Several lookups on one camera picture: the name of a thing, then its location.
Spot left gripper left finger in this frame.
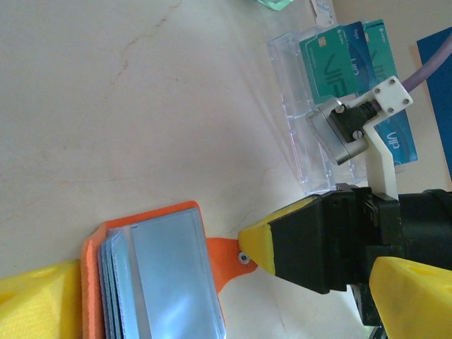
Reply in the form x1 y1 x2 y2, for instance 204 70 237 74
0 259 84 339

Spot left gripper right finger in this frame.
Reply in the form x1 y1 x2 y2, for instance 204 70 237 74
367 256 452 339

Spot orange card holder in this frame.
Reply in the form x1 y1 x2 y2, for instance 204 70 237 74
80 200 259 339

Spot clear plastic card box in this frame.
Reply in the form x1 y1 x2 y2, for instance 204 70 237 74
265 30 370 196

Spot dark blue credit card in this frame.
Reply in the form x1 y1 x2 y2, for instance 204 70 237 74
342 20 375 96

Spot teal VIP credit card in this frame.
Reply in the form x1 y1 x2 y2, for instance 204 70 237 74
299 24 361 98
362 19 398 91

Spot blue foil packets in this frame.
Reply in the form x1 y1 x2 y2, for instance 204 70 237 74
374 111 420 167

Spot white blue sachet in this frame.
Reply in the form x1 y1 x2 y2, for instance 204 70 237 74
310 0 336 28

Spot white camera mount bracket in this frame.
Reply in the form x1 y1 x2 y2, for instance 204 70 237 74
347 76 414 198

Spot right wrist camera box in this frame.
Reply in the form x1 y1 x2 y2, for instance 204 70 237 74
305 98 368 167

